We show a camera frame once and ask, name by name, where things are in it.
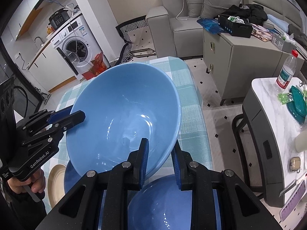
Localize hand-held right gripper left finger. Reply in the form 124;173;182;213
35;138;149;230

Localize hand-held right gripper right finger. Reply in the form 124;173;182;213
173;143;275;230

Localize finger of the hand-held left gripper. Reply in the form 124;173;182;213
26;110;86;147
23;105;74;131

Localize cream round plate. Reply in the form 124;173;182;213
47;164;68;209

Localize light blue bowl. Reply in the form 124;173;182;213
66;63;182;180

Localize person's left forearm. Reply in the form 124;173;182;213
0;182;47;230

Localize person's left hand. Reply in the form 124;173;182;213
7;170;46;195

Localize floor mop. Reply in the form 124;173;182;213
34;86;52;104

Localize white lower kitchen cabinets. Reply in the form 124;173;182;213
27;44;77;93

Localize white kitchen cabinets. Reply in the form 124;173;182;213
2;0;58;37
27;44;77;93

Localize red paper bag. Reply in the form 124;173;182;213
83;51;108;81

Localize dark glass door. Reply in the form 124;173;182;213
0;41;42;125

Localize white washing machine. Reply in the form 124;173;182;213
51;14;96;81

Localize black pressure cooker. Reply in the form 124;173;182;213
49;8;68;28

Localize marble top side table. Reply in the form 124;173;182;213
231;78;307;230

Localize black white patterned cushion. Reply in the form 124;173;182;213
116;17;156;64

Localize white upper kitchen cabinets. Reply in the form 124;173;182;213
2;0;58;37

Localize beige earbud case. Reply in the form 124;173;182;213
289;157;302;173

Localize purple ridged strip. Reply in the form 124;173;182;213
279;180;306;222

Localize beige side cabinet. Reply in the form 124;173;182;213
203;24;298;106

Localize beige sofa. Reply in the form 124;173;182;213
146;0;307;58

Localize white cup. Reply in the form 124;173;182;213
295;132;307;153

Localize green packets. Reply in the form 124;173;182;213
277;92;292;104

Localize clear plastic water bottle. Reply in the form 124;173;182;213
275;50;299;89

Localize blue plastic bag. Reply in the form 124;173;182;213
197;18;228;33

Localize black open box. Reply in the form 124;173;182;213
218;14;253;38

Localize printed papers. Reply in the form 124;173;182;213
252;24;272;41

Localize tissue box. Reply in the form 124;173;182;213
271;32;296;51

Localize grey sofa cushion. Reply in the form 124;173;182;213
180;0;204;17
200;0;243;20

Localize black jacket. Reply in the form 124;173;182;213
222;3;268;24

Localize light blue pillow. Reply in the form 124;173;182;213
266;14;288;30

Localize white charging cable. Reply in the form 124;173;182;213
176;0;190;21

